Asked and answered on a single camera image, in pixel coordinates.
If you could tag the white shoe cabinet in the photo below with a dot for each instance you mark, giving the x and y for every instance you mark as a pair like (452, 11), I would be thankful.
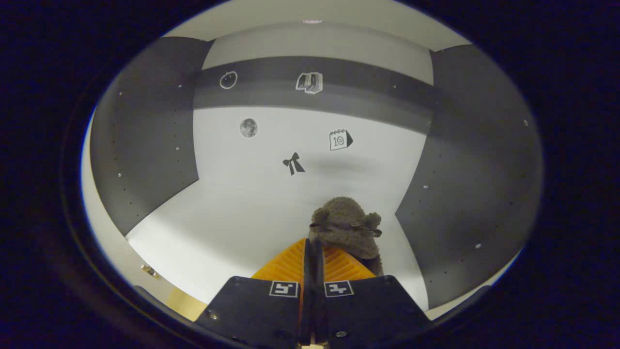
(290, 194)

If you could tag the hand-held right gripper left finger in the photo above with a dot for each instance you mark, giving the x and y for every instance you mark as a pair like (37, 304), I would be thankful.
(256, 310)

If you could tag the white cabinet door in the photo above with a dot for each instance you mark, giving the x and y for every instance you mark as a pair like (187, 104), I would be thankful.
(465, 295)
(104, 232)

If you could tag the brown fuzzy shoe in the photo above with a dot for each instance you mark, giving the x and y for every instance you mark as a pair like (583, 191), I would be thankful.
(346, 228)

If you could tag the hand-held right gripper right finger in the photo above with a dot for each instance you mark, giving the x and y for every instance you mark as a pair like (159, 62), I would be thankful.
(368, 310)

